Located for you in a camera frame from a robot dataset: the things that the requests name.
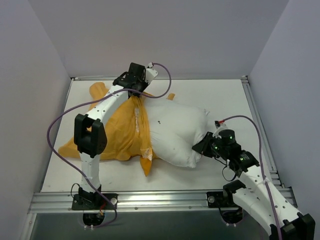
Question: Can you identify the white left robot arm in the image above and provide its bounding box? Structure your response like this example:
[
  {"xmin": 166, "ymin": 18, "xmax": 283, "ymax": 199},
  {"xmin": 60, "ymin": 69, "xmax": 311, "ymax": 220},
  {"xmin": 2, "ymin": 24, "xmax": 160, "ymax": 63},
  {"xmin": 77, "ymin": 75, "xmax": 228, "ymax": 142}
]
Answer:
[{"xmin": 73, "ymin": 62, "xmax": 158, "ymax": 210}]

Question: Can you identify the yellow printed pillowcase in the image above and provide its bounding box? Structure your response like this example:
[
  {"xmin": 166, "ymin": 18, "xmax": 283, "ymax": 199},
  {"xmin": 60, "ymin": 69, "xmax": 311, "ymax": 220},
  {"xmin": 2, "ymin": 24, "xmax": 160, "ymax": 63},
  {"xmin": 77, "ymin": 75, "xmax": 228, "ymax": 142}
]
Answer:
[{"xmin": 57, "ymin": 82, "xmax": 176, "ymax": 178}]

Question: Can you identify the aluminium table edge rail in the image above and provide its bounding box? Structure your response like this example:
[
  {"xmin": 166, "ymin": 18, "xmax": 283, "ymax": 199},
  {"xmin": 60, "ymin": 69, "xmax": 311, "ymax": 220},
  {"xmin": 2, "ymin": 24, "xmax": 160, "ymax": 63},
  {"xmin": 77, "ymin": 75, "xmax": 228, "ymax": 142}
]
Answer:
[{"xmin": 240, "ymin": 75, "xmax": 285, "ymax": 189}]

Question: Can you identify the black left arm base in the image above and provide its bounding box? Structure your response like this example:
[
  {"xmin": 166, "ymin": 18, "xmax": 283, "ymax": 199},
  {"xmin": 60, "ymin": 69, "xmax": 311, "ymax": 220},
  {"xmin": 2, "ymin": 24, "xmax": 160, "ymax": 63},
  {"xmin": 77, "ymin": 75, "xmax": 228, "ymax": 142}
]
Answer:
[{"xmin": 70, "ymin": 183, "xmax": 118, "ymax": 227}]

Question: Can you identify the white pillow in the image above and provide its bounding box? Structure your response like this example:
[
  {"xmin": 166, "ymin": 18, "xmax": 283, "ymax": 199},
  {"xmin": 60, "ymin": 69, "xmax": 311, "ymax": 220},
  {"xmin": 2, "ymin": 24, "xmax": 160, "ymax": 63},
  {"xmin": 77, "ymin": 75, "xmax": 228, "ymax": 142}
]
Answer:
[{"xmin": 144, "ymin": 98, "xmax": 209, "ymax": 169}]

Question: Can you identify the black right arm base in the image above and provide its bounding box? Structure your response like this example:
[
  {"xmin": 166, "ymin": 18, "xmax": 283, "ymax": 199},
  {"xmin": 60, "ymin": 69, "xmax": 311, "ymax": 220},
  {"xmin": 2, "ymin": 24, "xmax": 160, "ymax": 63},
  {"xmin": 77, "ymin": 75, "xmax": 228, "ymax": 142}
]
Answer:
[{"xmin": 206, "ymin": 191, "xmax": 244, "ymax": 225}]

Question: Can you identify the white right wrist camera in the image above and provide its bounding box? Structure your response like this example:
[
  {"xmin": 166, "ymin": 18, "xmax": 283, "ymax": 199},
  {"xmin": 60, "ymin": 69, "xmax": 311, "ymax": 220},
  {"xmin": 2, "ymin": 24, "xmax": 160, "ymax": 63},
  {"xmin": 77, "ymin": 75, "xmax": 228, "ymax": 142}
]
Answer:
[{"xmin": 213, "ymin": 120, "xmax": 228, "ymax": 137}]

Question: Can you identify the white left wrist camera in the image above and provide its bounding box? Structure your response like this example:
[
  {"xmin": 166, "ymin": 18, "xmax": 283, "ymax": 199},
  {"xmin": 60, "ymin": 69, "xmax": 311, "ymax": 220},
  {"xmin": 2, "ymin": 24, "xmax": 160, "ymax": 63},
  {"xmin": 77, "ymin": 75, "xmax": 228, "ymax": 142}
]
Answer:
[{"xmin": 145, "ymin": 62, "xmax": 159, "ymax": 85}]

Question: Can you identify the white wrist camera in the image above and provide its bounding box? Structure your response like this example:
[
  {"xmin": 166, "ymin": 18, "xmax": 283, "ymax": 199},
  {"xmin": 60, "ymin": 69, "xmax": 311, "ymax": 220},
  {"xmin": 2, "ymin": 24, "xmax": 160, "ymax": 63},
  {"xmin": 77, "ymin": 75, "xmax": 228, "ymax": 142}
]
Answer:
[
  {"xmin": 145, "ymin": 62, "xmax": 159, "ymax": 85},
  {"xmin": 213, "ymin": 120, "xmax": 228, "ymax": 137}
]

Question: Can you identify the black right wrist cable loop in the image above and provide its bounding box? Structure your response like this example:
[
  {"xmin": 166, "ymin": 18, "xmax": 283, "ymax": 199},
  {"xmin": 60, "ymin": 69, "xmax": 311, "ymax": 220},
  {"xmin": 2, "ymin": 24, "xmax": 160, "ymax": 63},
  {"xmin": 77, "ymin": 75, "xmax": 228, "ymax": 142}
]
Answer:
[{"xmin": 221, "ymin": 164, "xmax": 241, "ymax": 182}]

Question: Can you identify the aluminium front frame rail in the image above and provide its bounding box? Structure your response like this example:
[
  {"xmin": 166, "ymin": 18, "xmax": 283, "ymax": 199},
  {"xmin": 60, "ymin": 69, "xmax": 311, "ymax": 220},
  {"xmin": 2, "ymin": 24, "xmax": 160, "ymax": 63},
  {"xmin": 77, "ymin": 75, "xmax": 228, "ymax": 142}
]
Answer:
[{"xmin": 27, "ymin": 187, "xmax": 298, "ymax": 215}]

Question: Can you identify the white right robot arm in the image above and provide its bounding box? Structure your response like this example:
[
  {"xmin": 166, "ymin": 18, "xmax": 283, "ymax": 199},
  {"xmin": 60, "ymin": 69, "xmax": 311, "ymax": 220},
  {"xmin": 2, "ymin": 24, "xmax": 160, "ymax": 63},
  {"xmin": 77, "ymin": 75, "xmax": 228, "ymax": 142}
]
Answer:
[{"xmin": 192, "ymin": 128, "xmax": 316, "ymax": 240}]

